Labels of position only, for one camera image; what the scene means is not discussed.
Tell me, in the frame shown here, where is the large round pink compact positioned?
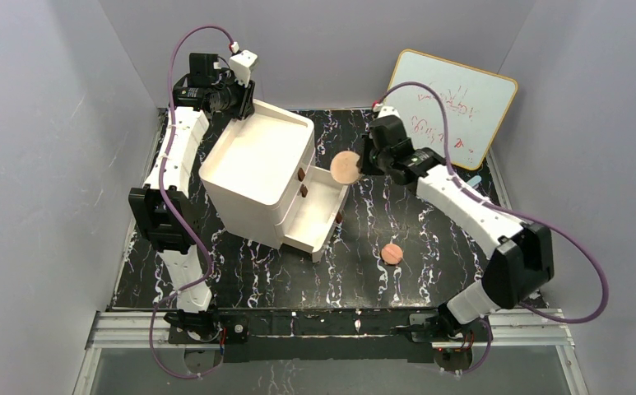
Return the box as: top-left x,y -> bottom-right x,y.
330,151 -> 361,185

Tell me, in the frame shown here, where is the white three-drawer organizer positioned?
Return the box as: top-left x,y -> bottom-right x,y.
199,100 -> 315,249

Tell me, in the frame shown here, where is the white bottom drawer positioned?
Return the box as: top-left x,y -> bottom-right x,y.
281,165 -> 350,263

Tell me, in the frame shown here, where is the small round pink compact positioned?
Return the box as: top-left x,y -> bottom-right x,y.
380,243 -> 404,266

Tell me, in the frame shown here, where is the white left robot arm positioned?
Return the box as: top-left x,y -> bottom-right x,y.
128,49 -> 258,314

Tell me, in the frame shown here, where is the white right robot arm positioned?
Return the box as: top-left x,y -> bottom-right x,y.
358,113 -> 555,332

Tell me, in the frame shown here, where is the light blue eraser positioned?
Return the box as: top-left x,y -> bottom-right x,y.
467,175 -> 482,188

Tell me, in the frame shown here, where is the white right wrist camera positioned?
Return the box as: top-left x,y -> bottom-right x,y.
372,102 -> 401,119

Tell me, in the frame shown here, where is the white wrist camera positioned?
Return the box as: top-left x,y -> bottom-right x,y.
228,41 -> 258,87
372,102 -> 401,119

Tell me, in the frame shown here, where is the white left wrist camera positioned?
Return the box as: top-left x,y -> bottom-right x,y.
228,41 -> 258,87

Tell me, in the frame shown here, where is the whiteboard with yellow frame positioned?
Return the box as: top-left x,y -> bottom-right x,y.
384,49 -> 518,170

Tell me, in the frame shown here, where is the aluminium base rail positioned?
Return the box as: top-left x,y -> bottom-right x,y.
86,309 -> 575,348

